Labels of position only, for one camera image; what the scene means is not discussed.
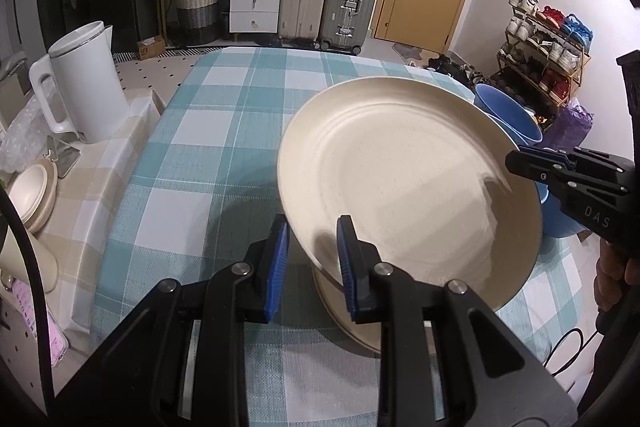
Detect large cream plate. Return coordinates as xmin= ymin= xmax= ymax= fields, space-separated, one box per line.
xmin=277 ymin=77 xmax=542 ymax=309

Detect stacked cream bowls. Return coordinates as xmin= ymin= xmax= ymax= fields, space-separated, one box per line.
xmin=9 ymin=158 xmax=58 ymax=234

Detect right hand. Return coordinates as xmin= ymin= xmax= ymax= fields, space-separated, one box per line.
xmin=593 ymin=239 xmax=639 ymax=311

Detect blue bowl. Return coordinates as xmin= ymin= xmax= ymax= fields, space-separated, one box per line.
xmin=474 ymin=83 xmax=542 ymax=145
xmin=536 ymin=182 xmax=586 ymax=239

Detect purple bag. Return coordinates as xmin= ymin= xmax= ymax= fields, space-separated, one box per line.
xmin=540 ymin=98 xmax=593 ymax=150

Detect shoe rack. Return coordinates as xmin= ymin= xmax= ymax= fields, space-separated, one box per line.
xmin=495 ymin=0 xmax=593 ymax=128

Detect cream plate underneath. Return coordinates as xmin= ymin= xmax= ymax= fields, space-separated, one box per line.
xmin=311 ymin=265 xmax=381 ymax=355

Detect beige checked tablecloth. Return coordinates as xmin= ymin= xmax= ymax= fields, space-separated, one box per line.
xmin=36 ymin=89 xmax=165 ymax=352

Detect teal checked tablecloth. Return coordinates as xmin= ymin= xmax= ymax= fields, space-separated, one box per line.
xmin=91 ymin=46 xmax=582 ymax=426

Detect silver suitcase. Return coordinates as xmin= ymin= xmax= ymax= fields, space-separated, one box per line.
xmin=318 ymin=0 xmax=375 ymax=55

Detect patterned floor rug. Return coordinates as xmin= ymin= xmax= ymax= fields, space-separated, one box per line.
xmin=113 ymin=46 xmax=221 ymax=104

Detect white electric kettle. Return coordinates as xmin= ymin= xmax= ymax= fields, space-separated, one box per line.
xmin=29 ymin=20 xmax=129 ymax=144

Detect small cardboard box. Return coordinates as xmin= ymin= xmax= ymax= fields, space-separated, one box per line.
xmin=138 ymin=36 xmax=166 ymax=61

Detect woven laundry basket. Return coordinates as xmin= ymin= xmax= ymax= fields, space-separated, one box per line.
xmin=172 ymin=0 xmax=218 ymax=46

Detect black cable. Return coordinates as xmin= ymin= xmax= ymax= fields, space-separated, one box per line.
xmin=0 ymin=185 xmax=56 ymax=413

